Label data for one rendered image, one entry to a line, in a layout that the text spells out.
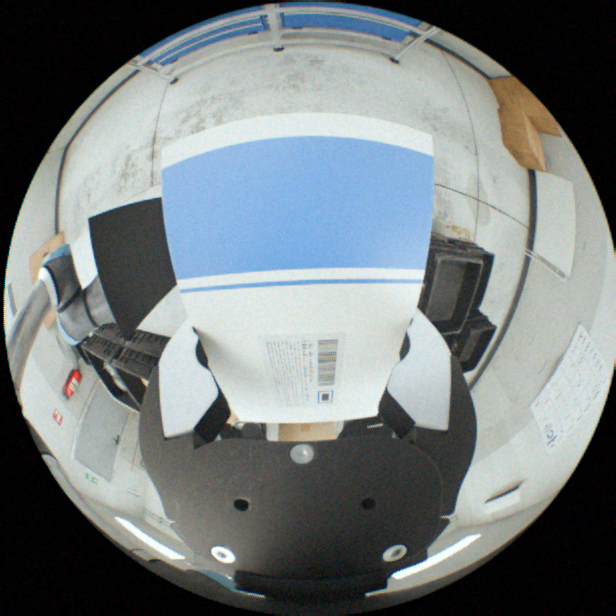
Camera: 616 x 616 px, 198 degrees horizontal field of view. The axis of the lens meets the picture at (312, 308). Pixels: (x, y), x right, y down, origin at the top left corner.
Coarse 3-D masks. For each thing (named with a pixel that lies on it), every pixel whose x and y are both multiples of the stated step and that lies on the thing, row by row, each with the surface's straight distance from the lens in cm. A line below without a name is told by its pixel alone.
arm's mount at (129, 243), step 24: (96, 216) 48; (120, 216) 52; (144, 216) 58; (96, 240) 47; (120, 240) 51; (144, 240) 57; (96, 264) 46; (120, 264) 50; (144, 264) 56; (168, 264) 64; (120, 288) 49; (144, 288) 55; (168, 288) 63; (120, 312) 49; (144, 312) 54
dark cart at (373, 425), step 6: (378, 414) 217; (348, 420) 223; (360, 420) 210; (366, 420) 211; (372, 420) 212; (378, 420) 213; (384, 420) 215; (366, 426) 206; (372, 426) 207; (378, 426) 208; (384, 426) 211; (366, 432) 205; (372, 432) 206; (378, 432) 207; (384, 432) 209; (390, 432) 210
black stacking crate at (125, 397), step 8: (96, 336) 108; (88, 344) 109; (96, 344) 104; (104, 344) 100; (112, 344) 97; (120, 344) 93; (88, 352) 114; (104, 352) 96; (112, 352) 93; (120, 352) 93; (96, 360) 118; (96, 368) 119; (104, 368) 123; (104, 376) 124; (112, 376) 128; (112, 384) 129; (112, 392) 130; (120, 392) 131; (120, 400) 128; (128, 400) 125; (136, 408) 119
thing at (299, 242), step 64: (256, 128) 9; (320, 128) 9; (384, 128) 9; (192, 192) 9; (256, 192) 8; (320, 192) 8; (384, 192) 9; (192, 256) 10; (256, 256) 9; (320, 256) 8; (384, 256) 9; (192, 320) 11; (256, 320) 10; (320, 320) 10; (384, 320) 11; (256, 384) 14; (320, 384) 13; (384, 384) 15
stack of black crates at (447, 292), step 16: (432, 240) 116; (432, 256) 88; (448, 256) 85; (464, 256) 95; (432, 272) 86; (448, 272) 103; (464, 272) 111; (480, 272) 103; (432, 288) 86; (448, 288) 107; (464, 288) 111; (432, 304) 106; (448, 304) 113; (464, 304) 111; (432, 320) 112; (448, 320) 119; (464, 320) 112
